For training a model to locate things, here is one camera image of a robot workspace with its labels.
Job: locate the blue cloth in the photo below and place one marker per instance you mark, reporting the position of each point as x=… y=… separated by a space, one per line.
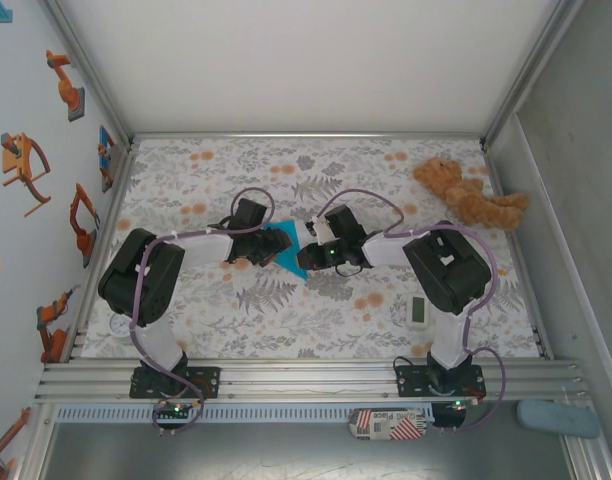
x=288 y=262

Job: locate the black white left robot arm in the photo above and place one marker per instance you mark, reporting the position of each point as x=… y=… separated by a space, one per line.
x=136 y=280

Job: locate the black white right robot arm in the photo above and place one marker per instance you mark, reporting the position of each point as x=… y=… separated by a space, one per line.
x=446 y=270

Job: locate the floral patterned table mat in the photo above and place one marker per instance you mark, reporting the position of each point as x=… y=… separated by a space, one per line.
x=286 y=325

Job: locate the white digital timer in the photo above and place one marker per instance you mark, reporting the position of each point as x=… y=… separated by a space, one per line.
x=417 y=312

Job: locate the brown plush teddy bear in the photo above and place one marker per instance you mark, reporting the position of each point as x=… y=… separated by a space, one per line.
x=481 y=205

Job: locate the white round analog clock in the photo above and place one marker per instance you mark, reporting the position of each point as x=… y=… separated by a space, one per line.
x=118 y=327

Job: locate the blue orange robot sticker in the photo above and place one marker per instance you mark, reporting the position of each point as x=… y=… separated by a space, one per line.
x=105 y=150

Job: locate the newspaper print pencil case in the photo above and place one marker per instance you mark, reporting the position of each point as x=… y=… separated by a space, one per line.
x=386 y=425

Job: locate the small lit circuit board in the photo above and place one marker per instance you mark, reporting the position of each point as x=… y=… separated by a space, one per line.
x=176 y=410
x=458 y=405

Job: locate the blue-grey sponge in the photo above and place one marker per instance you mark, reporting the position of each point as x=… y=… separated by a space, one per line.
x=558 y=419

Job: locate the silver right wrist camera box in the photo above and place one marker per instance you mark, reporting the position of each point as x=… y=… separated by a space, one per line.
x=320 y=230

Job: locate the aluminium frame rail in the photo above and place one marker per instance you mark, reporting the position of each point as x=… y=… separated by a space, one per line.
x=88 y=300
x=306 y=135
x=517 y=250

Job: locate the aluminium extrusion rail bed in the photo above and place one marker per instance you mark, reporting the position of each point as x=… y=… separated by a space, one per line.
x=311 y=382

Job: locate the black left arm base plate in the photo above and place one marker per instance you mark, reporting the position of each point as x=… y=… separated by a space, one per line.
x=208 y=382

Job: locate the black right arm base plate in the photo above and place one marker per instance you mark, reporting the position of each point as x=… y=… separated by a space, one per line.
x=408 y=380

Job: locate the aluminium frame post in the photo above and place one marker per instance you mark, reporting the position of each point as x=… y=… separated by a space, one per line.
x=532 y=65
x=586 y=460
x=36 y=440
x=88 y=65

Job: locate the orange claw gripper wall sticker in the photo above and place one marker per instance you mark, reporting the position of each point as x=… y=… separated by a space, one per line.
x=18 y=162

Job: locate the small blue wall sticker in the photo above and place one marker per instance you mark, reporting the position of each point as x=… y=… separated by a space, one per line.
x=3 y=12

